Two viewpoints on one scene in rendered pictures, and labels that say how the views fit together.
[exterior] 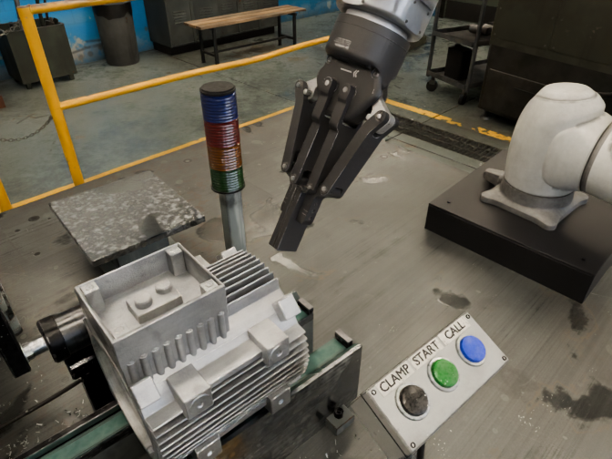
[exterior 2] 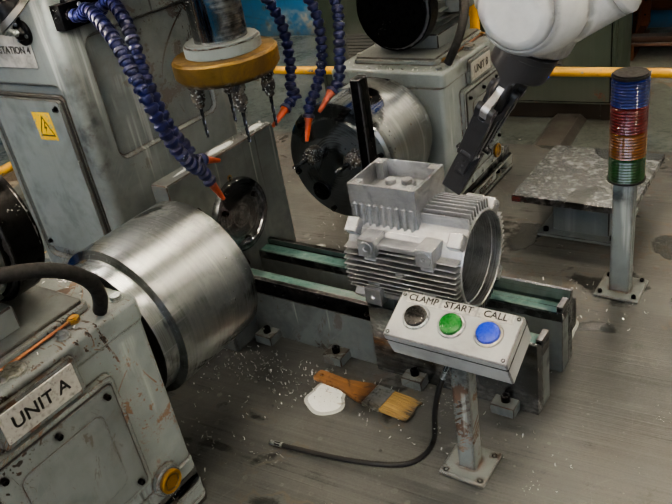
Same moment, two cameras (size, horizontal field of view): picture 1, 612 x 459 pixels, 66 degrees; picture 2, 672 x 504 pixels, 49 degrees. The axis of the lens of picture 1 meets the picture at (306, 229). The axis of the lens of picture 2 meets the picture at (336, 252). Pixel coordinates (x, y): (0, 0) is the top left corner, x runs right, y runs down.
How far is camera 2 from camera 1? 0.86 m
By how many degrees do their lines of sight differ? 65
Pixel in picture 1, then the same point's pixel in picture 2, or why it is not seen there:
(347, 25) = not seen: hidden behind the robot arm
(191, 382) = (371, 235)
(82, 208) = (567, 158)
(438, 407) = (423, 333)
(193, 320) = (392, 202)
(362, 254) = not seen: outside the picture
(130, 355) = (355, 198)
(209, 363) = (393, 239)
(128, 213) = (586, 178)
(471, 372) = (469, 342)
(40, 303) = not seen: hidden behind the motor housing
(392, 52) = (508, 61)
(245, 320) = (431, 231)
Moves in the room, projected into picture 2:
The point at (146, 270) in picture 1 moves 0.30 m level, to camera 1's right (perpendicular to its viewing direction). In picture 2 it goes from (417, 172) to (506, 254)
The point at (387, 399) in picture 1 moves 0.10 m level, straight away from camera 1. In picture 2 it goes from (406, 303) to (482, 293)
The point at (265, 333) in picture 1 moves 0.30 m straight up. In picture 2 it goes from (427, 243) to (405, 41)
